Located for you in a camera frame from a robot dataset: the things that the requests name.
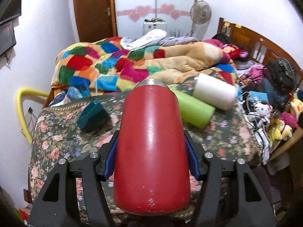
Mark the red thermos bottle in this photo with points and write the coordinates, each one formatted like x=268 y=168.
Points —
x=151 y=175

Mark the brown wooden door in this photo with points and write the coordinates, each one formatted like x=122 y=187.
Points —
x=95 y=19

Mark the sliding wardrobe with hearts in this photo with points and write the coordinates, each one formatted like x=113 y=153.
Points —
x=131 y=15

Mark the yellow plush toy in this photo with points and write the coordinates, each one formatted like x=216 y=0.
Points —
x=280 y=131

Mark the grey white crumpled cloth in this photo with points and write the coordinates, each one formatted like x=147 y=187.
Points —
x=156 y=37

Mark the wall mounted black television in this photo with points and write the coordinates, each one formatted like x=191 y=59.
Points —
x=13 y=11

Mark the yellow foam tube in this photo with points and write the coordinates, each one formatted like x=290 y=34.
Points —
x=19 y=108

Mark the colourful patchwork blanket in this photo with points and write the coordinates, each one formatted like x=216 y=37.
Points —
x=107 y=66

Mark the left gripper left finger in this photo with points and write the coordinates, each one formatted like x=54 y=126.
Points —
x=72 y=194

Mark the white small cabinet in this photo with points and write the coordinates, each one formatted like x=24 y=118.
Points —
x=151 y=24

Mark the wooden bed headboard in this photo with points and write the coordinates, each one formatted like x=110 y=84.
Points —
x=260 y=49

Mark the green thermos bottle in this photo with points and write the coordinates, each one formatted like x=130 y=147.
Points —
x=193 y=110

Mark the red plush toy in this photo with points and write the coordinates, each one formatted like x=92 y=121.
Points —
x=234 y=52

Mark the standing electric fan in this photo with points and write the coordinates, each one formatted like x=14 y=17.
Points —
x=200 y=13

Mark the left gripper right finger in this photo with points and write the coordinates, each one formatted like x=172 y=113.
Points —
x=230 y=194

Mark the white thermos bottle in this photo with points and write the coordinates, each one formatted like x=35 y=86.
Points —
x=214 y=92

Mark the floral bed sheet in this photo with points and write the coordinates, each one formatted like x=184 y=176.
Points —
x=57 y=135

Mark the black bag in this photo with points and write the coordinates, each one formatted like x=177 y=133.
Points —
x=283 y=74

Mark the small wall mounted monitor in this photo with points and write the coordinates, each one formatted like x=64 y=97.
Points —
x=7 y=37

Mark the dark teal mug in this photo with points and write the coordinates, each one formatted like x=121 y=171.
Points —
x=93 y=116

